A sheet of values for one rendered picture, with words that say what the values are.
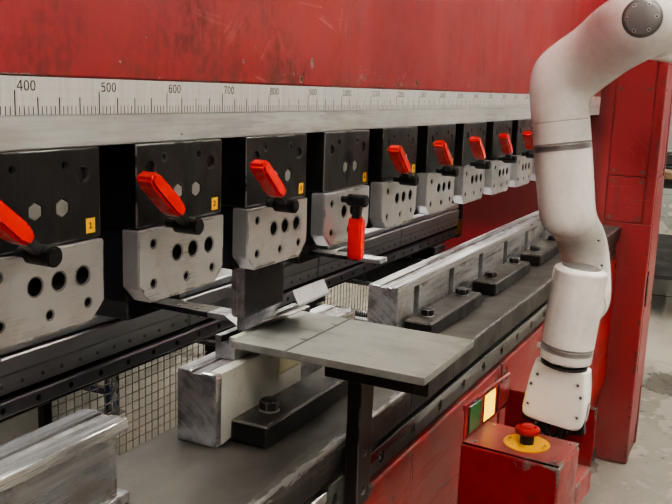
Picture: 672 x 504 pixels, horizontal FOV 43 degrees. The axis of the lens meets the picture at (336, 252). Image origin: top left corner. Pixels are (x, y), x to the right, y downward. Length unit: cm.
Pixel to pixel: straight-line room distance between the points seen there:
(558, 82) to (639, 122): 180
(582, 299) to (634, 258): 181
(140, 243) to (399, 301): 77
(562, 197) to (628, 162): 180
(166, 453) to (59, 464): 23
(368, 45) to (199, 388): 58
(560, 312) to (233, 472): 61
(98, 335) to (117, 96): 52
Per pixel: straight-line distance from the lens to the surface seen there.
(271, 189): 103
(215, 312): 122
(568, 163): 137
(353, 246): 126
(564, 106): 137
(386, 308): 156
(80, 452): 90
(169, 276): 93
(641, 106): 315
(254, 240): 106
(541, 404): 147
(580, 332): 141
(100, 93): 84
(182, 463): 107
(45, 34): 79
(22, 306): 79
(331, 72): 122
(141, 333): 137
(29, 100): 78
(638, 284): 321
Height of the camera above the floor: 132
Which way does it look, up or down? 11 degrees down
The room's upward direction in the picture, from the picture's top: 2 degrees clockwise
